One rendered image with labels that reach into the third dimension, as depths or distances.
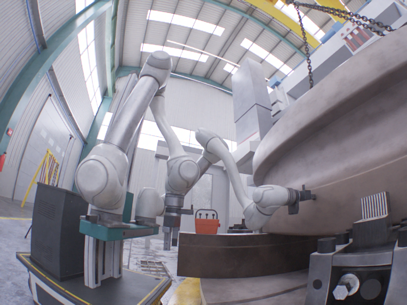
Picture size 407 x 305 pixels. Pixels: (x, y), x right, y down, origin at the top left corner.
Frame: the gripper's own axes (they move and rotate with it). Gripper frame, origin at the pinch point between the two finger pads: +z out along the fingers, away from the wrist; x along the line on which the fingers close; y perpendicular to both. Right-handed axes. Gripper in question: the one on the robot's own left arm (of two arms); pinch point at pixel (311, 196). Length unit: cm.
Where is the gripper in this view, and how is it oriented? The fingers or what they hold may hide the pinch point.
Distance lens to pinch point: 101.2
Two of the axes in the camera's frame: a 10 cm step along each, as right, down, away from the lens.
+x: -2.6, 3.6, 8.9
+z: 9.6, 1.5, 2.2
